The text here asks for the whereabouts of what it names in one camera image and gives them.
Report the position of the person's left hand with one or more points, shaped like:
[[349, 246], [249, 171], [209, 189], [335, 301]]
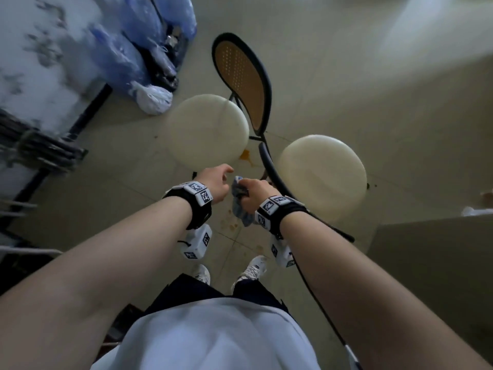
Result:
[[215, 184]]

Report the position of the person's right hand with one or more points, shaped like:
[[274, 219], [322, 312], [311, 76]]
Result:
[[260, 192]]

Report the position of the blue patterned cleaning cloth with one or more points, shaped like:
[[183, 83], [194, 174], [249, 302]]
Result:
[[239, 211]]

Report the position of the cream seat cane back chair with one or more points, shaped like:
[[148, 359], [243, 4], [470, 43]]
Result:
[[323, 177], [208, 130]]

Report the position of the person's right forearm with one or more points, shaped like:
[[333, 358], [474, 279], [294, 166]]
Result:
[[366, 296]]

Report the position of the person's left forearm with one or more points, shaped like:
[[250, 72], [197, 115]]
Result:
[[96, 273]]

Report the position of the person's right white shoe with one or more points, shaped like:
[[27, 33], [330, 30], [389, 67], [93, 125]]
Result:
[[252, 269]]

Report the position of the person's white shoe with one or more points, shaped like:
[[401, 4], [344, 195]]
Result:
[[202, 274], [252, 269]]

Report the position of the person's left white shoe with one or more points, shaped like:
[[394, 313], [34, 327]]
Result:
[[202, 274]]

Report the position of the person's dark trousers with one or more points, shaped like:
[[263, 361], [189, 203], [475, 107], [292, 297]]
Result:
[[185, 290]]

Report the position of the person's white shirt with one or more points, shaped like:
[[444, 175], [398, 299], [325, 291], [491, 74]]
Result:
[[208, 339]]

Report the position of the black left wristband with markers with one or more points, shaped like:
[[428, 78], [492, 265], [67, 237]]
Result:
[[198, 215]]

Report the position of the black wristband with markers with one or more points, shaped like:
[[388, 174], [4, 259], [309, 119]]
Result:
[[198, 215], [289, 217]]

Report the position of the black right wristband with markers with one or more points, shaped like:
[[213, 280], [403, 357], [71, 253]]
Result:
[[289, 217]]

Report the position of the white left wrist tracker box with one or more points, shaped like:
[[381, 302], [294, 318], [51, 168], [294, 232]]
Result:
[[194, 242]]

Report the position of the white wrist tracker box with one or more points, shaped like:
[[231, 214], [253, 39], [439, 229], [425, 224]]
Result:
[[194, 242], [281, 254]]

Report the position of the white right wrist tracker box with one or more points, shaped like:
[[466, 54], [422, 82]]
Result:
[[281, 254]]

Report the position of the white plastic bag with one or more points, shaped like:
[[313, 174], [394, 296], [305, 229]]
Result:
[[154, 100]]

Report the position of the black plastic bag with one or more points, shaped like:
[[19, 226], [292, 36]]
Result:
[[161, 69]]

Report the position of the blue plastic bag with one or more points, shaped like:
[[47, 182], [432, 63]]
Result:
[[142, 15], [119, 61]]

